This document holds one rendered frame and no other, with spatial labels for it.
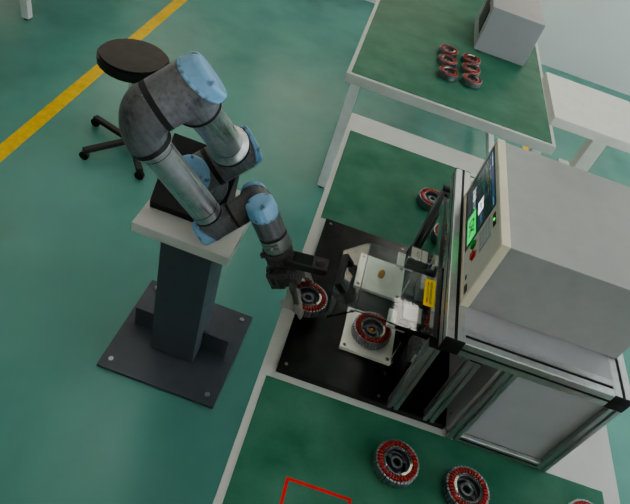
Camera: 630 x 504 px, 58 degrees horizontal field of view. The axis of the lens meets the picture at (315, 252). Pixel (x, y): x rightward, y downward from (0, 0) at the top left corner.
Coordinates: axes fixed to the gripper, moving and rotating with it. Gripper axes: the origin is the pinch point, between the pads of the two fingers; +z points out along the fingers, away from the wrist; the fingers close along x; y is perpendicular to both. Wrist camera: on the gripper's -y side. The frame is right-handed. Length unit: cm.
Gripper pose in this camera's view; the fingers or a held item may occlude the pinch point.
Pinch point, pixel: (308, 300)
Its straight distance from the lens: 159.7
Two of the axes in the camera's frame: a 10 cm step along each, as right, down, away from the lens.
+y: -9.3, 0.8, 3.5
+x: -2.2, 6.6, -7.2
